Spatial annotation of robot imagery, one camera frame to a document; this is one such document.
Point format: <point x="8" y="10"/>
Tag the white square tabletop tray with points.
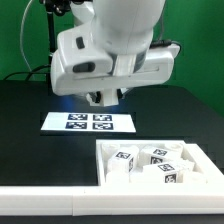
<point x="204" y="172"/>

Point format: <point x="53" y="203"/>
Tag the black camera stand pole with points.
<point x="54" y="7"/>

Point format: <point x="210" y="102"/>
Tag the white marker base sheet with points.
<point x="88" y="122"/>

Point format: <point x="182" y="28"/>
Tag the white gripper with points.
<point x="88" y="60"/>

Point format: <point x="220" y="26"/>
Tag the white L-shaped corner fence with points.
<point x="129" y="199"/>

